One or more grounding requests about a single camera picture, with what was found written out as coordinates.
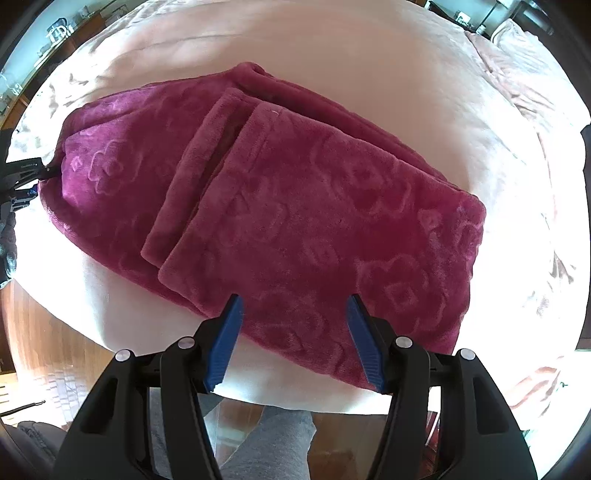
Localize magenta fleece pants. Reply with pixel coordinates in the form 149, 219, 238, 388
39, 63, 486, 387

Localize grey trouser leg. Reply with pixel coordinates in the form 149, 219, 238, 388
149, 388, 317, 479

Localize wooden dresser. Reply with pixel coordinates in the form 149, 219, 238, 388
1, 1, 109, 129

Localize pink bed blanket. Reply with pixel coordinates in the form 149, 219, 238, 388
9, 1, 590, 473

